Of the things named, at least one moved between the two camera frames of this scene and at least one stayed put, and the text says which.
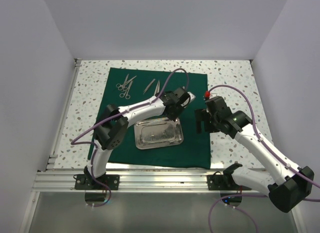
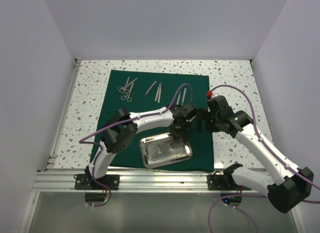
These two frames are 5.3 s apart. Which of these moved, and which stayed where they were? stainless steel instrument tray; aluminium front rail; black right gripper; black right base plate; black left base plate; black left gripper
Moved: black left gripper; stainless steel instrument tray
Stayed: black right gripper; black right base plate; aluminium front rail; black left base plate
